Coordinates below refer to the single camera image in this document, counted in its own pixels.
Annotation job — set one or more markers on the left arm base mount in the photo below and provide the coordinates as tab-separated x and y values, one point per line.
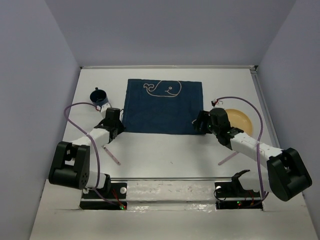
114	199

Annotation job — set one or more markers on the pink handled knife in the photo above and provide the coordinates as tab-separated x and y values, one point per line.
228	158

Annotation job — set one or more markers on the tan wooden plate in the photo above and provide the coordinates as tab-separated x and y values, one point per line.
240	120

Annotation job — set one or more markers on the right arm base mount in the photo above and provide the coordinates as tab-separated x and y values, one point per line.
231	195

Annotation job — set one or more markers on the dark blue mug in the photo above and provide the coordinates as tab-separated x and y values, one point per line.
99	97

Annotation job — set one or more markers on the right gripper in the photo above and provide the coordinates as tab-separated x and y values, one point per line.
203	116

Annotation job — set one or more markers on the pink handled fork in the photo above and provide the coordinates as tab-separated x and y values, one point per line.
111	155

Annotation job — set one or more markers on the metal rail at table front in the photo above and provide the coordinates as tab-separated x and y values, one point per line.
126	179

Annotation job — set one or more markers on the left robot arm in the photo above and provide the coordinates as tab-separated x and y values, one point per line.
77	164

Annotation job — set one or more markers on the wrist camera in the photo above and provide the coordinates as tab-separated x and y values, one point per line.
216	102
103	108

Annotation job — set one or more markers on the blue whale cloth placemat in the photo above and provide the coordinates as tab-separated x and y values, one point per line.
162	106

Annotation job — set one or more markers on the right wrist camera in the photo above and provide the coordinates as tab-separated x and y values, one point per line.
216	102

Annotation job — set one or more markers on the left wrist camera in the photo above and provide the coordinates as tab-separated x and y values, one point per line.
103	108

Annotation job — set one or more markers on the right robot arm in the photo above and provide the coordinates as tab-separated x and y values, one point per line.
279	171

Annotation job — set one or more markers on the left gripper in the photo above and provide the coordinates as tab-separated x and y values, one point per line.
121	128

